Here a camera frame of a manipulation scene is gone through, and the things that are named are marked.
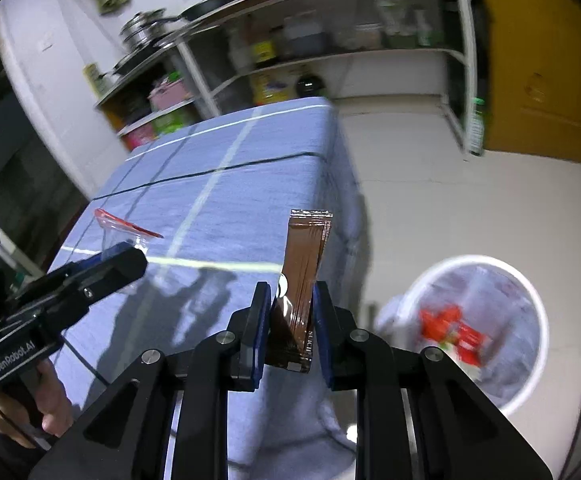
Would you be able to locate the yellow label sauce bottle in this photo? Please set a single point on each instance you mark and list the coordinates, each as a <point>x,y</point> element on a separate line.
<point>264,50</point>

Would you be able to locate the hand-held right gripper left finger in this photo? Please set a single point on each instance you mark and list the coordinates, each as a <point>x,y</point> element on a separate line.
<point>260,332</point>

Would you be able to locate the yellow door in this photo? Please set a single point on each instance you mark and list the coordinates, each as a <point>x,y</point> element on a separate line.
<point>545,60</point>

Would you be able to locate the yellow food bag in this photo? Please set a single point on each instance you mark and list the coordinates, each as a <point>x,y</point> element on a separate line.
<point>273,87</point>

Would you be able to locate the green carton box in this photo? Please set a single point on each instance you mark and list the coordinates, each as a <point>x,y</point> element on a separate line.
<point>175,121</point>

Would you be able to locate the person's left hand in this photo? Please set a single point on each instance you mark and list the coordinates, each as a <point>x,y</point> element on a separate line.
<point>54,400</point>

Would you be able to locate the white metal shelf rack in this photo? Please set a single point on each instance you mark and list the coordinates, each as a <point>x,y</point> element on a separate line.
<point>330,52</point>

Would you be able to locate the grey storage container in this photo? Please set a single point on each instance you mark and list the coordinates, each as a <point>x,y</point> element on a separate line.
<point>304,35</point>

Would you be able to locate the translucent bin liner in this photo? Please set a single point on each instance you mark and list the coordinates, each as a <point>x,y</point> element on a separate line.
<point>495,290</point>

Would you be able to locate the yellow sided shelf unit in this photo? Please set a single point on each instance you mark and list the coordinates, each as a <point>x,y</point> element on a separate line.
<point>115,105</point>

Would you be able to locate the round dark bottle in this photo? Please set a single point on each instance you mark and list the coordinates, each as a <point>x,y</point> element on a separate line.
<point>310,85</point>

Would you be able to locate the clear cup with red lid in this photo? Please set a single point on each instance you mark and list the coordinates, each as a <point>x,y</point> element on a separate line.
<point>125,232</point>

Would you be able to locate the pink carton box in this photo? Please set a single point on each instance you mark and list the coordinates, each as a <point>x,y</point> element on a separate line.
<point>139,136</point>

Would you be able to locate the red snack packet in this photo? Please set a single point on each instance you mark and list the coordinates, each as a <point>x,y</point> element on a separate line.
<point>470,344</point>

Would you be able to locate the white trash bin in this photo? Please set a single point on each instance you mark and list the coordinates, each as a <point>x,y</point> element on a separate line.
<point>535,310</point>

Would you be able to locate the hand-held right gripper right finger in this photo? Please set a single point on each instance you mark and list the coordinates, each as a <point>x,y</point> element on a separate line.
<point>323,337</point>

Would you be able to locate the black induction cooker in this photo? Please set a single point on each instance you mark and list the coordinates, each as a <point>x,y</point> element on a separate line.
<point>128,65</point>

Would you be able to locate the black frying pan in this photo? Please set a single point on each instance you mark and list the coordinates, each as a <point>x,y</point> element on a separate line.
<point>210,6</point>

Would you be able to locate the steel pot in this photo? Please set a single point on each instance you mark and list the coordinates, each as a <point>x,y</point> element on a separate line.
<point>143,30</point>

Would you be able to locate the brown snack packet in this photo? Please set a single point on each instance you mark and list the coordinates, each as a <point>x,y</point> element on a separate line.
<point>303,280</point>

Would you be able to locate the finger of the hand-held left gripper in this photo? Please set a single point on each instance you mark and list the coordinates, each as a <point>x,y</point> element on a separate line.
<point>108,252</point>
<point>105,272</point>

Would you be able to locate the red plastic bag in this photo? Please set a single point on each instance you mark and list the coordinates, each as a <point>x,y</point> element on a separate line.
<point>435,322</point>

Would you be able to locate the pink plastic basket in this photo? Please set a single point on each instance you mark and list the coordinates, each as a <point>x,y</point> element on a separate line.
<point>168,96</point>

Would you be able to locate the green glass bottle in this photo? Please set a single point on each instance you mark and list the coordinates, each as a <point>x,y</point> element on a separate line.
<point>476,127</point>

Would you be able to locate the blue checked tablecloth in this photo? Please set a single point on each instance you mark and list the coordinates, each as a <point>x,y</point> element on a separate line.
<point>250,175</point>

